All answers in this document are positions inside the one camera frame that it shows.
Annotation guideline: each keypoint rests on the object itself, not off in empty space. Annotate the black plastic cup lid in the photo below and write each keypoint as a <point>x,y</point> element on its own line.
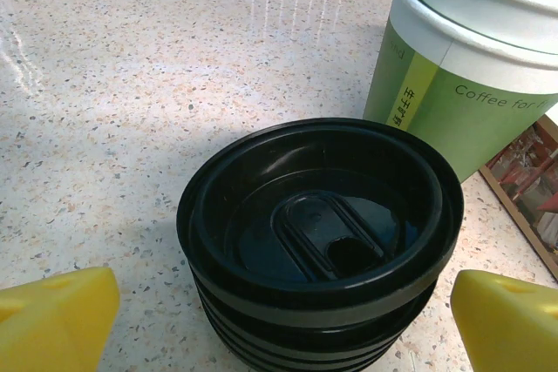
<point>244,198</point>
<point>314,332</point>
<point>314,352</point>
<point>314,367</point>

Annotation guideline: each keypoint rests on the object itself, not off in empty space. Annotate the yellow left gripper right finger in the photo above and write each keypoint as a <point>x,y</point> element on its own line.
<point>510,328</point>

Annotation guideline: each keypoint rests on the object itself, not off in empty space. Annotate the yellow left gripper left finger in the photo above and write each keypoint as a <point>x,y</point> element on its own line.
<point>52,324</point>

